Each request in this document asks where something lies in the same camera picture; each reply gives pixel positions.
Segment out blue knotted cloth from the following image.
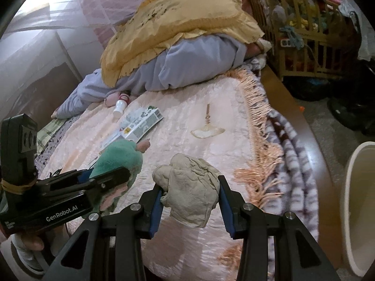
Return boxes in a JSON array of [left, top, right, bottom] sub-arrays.
[[280, 25, 305, 50]]

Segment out grey quilt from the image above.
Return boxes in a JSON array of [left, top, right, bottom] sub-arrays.
[[51, 33, 247, 120]]

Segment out white plastic bag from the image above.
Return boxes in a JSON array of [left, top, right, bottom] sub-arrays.
[[337, 0, 372, 62]]

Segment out pink quilted blanket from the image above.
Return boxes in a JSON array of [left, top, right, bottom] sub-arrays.
[[29, 67, 285, 281]]

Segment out brown wooden bed frame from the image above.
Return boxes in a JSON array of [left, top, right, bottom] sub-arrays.
[[261, 64, 346, 270]]

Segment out wooden baby crib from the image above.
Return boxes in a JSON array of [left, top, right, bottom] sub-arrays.
[[247, 0, 361, 81]]

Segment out white plastic bin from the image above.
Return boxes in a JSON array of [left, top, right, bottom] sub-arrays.
[[341, 141, 375, 277]]

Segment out beige cloth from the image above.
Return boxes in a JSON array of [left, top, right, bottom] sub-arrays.
[[152, 154, 221, 229]]

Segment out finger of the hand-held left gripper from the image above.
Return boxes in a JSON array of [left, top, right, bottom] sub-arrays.
[[38, 166, 131, 196], [47, 168, 94, 183]]

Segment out pile of colourful clothes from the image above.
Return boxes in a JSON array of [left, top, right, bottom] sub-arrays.
[[272, 0, 337, 30]]

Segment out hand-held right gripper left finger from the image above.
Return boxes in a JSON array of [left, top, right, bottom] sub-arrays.
[[44, 189, 165, 281]]

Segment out person's left hand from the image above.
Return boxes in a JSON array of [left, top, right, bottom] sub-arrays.
[[12, 222, 66, 252]]

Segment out brown white patterned blanket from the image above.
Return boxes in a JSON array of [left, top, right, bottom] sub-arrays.
[[35, 57, 321, 281]]

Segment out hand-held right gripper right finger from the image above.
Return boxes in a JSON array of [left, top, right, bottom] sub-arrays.
[[217, 175, 340, 281]]

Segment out white mosquito net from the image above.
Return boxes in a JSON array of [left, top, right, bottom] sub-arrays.
[[0, 0, 118, 36]]

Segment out green white medicine box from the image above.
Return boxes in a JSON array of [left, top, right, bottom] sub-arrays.
[[120, 108, 164, 141]]

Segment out dark bag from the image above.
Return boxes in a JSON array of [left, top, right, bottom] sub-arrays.
[[293, 78, 337, 101]]

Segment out white bottle pink cap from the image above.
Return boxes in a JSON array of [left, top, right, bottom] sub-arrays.
[[113, 93, 131, 119]]

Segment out black fan base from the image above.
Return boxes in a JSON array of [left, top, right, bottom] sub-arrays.
[[328, 96, 375, 137]]

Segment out yellow frilled pillow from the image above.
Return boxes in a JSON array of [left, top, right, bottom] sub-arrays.
[[100, 0, 266, 88]]

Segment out flat white box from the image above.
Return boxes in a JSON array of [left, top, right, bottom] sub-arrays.
[[88, 123, 129, 164]]

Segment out green checked cloth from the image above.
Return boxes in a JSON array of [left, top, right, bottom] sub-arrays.
[[37, 120, 69, 154]]

